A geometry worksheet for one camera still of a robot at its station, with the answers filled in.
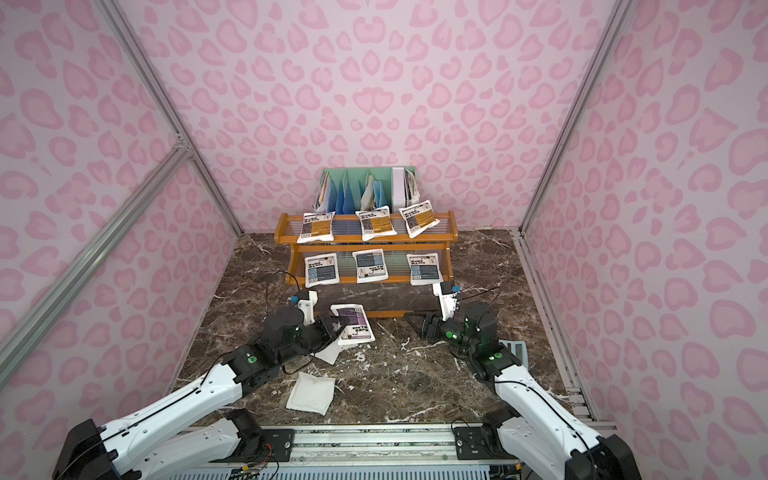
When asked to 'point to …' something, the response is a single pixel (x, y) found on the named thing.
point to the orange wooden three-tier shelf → (392, 274)
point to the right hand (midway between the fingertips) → (407, 317)
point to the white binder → (398, 189)
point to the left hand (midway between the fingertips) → (352, 316)
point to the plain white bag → (312, 394)
